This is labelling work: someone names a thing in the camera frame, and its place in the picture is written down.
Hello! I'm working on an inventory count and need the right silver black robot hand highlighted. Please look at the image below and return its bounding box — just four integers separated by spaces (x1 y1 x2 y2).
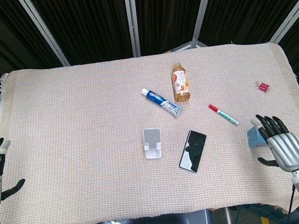
249 110 299 177

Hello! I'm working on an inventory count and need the black smartphone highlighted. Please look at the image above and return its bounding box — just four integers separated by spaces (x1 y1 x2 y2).
174 128 211 175

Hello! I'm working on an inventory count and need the white folding phone stand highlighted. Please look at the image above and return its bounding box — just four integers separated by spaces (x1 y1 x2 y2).
141 127 164 161

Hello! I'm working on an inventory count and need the small blue box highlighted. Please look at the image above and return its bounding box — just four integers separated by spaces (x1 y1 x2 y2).
246 124 268 150

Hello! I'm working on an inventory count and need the small red wrapped candy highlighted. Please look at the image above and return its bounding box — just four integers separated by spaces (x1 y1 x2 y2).
255 79 271 94

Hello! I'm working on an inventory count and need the green marker with red cap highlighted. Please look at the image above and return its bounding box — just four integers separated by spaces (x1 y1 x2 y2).
208 100 240 129

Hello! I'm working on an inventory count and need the beige woven tablecloth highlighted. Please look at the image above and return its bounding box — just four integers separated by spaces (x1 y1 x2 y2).
0 35 299 224

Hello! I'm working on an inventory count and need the orange tea drink bottle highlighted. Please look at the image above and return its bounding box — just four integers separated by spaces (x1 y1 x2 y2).
171 62 192 104

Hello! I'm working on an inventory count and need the blue white toothpaste tube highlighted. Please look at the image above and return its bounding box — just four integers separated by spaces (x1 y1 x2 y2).
140 84 184 123

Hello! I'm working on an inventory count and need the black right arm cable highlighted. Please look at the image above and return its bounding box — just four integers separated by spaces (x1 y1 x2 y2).
284 184 299 224

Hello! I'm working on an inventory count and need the silver screen frame post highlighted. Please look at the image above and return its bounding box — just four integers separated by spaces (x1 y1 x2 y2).
264 0 299 45
124 0 142 58
16 0 71 71
185 0 223 49

